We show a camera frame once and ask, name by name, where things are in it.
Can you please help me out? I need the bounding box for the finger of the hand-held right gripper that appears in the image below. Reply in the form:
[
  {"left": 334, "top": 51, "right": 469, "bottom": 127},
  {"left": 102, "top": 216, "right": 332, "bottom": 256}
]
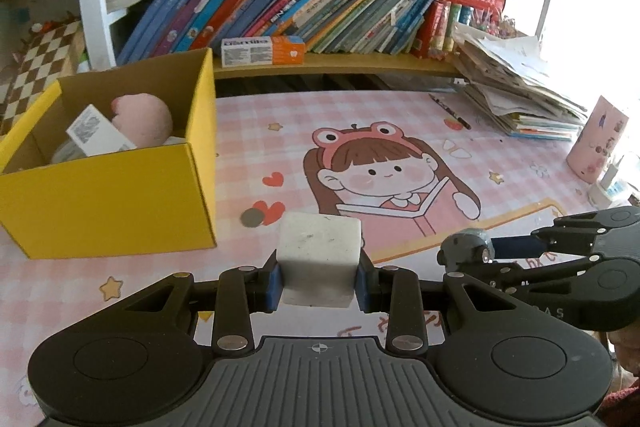
[
  {"left": 492, "top": 206, "right": 640, "bottom": 258},
  {"left": 445, "top": 254, "right": 601, "bottom": 288}
]

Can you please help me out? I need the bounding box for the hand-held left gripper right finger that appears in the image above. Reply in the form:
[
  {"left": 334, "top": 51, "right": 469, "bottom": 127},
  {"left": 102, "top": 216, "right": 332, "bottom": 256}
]
[{"left": 352, "top": 252, "right": 521, "bottom": 354}]

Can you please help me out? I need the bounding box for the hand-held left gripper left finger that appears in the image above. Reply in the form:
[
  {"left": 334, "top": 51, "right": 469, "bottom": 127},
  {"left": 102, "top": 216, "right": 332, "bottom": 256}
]
[{"left": 117, "top": 249, "right": 284, "bottom": 354}]

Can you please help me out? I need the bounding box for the white foam cube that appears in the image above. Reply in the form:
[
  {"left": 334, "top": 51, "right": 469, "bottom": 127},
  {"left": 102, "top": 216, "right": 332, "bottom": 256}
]
[{"left": 276, "top": 211, "right": 362, "bottom": 309}]

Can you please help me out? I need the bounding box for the yellow cardboard box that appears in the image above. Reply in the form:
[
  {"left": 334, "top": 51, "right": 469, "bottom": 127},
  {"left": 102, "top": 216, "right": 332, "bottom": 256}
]
[{"left": 0, "top": 48, "right": 218, "bottom": 260}]

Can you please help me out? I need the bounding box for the pink plush toy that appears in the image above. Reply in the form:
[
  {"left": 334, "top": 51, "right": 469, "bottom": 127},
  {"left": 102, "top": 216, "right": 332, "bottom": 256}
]
[{"left": 111, "top": 93, "right": 174, "bottom": 146}]

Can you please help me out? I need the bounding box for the white orange toothpaste box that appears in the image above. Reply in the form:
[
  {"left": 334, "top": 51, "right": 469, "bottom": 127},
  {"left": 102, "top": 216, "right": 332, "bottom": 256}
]
[
  {"left": 221, "top": 36, "right": 307, "bottom": 68},
  {"left": 66, "top": 103, "right": 137, "bottom": 156}
]

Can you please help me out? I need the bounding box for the pink printed cup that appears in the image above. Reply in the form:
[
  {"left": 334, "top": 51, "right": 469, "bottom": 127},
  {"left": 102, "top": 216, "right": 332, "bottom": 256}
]
[{"left": 566, "top": 95, "right": 630, "bottom": 184}]

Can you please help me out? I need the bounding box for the dark pen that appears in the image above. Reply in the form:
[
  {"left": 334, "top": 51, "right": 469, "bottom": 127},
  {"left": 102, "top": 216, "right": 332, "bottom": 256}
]
[{"left": 428, "top": 94, "right": 472, "bottom": 130}]

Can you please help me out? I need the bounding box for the stack of loose papers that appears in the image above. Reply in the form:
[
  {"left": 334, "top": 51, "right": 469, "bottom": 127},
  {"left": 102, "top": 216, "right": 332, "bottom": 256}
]
[{"left": 452, "top": 24, "right": 588, "bottom": 142}]

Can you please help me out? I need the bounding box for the pink printed table mat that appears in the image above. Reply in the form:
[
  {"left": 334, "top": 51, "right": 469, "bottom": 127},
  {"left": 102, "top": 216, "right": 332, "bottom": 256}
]
[{"left": 0, "top": 89, "right": 640, "bottom": 413}]

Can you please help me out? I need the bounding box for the cluster of small trinkets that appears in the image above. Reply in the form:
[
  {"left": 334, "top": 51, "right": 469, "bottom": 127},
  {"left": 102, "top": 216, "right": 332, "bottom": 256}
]
[{"left": 462, "top": 7, "right": 522, "bottom": 40}]

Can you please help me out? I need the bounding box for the row of colourful books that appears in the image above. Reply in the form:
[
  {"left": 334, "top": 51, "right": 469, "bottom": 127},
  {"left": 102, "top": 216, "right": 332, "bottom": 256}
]
[{"left": 116, "top": 0, "right": 453, "bottom": 58}]

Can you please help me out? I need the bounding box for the brown white chessboard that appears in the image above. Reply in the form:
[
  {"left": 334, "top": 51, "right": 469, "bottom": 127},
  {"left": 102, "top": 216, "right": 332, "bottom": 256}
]
[{"left": 0, "top": 21, "right": 83, "bottom": 132}]

